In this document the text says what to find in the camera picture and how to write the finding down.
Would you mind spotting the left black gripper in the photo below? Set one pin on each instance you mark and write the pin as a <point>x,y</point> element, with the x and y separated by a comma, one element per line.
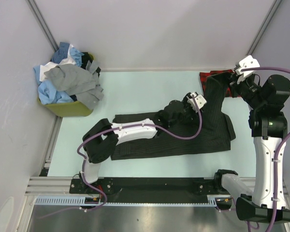
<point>194,115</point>

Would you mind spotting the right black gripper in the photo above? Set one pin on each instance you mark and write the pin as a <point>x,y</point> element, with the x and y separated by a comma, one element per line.
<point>234,86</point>

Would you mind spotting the dark pinstriped long sleeve shirt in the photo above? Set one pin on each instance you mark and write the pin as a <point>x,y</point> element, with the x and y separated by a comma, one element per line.
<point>181,128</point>

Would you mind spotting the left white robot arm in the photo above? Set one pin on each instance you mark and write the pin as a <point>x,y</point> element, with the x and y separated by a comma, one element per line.
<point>100,142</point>

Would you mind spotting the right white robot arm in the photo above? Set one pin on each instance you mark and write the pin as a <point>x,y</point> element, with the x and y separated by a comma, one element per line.
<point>269,127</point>

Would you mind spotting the red black plaid folded shirt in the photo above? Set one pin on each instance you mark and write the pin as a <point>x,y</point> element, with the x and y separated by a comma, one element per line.
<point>215,82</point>

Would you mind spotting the grey shirt in basket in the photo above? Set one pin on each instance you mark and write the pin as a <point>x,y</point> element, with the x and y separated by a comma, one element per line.
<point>84,84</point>

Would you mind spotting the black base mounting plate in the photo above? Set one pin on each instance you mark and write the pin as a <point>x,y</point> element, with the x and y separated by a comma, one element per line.
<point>156,190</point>

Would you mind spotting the green laundry basket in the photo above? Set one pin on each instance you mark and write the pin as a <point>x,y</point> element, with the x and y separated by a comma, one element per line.
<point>74,108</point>

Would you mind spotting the black garment in basket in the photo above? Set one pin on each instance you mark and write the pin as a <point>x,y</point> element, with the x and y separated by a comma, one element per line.
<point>87,60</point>

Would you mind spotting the blue checked shirt in basket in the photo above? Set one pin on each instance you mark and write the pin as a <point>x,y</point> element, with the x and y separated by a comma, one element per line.
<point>61,53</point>

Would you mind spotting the light blue shirt in basket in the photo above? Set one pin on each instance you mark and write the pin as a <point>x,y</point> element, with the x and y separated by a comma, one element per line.
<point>47,92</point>

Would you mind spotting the white shirt in basket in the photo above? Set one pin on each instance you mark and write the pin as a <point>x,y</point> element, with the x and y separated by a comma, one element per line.
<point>50,65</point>

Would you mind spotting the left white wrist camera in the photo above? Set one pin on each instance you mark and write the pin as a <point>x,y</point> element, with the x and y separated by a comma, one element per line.
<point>197,101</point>

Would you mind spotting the white slotted cable duct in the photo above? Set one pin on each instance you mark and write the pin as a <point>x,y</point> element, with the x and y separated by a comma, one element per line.
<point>84,201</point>

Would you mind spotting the right aluminium corner post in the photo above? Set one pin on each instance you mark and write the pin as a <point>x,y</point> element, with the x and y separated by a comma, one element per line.
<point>265,24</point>

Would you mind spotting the aluminium corner post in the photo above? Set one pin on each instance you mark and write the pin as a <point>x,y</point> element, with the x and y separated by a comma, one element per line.
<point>37,13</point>
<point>265,24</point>

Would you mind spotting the aluminium frame rail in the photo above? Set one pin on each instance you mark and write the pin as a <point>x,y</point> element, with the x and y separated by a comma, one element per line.
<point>48,186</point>

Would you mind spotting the left aluminium corner post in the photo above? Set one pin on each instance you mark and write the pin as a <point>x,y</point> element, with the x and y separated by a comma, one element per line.
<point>37,13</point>

